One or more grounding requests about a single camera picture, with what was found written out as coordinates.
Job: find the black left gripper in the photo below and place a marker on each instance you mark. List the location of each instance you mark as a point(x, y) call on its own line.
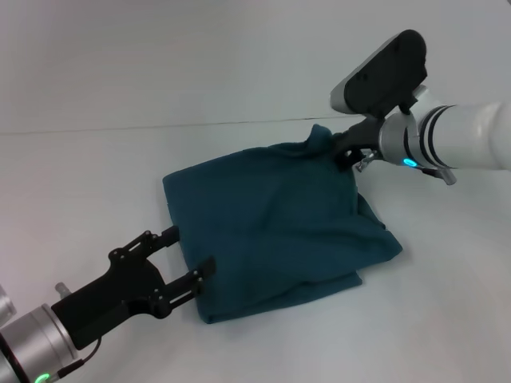
point(108, 299)

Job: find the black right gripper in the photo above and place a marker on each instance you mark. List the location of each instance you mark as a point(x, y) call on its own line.
point(359, 137)

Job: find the teal t-shirt with FREE print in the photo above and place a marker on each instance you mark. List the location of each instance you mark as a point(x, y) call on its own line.
point(279, 239)

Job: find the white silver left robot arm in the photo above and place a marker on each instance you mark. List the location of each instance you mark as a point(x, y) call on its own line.
point(32, 347)

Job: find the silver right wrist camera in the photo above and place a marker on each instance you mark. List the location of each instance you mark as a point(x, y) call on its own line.
point(383, 76)

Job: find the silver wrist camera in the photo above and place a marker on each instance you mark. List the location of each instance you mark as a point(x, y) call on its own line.
point(383, 76)
point(6, 301)

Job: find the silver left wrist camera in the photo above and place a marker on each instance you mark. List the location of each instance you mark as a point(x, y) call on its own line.
point(6, 301)

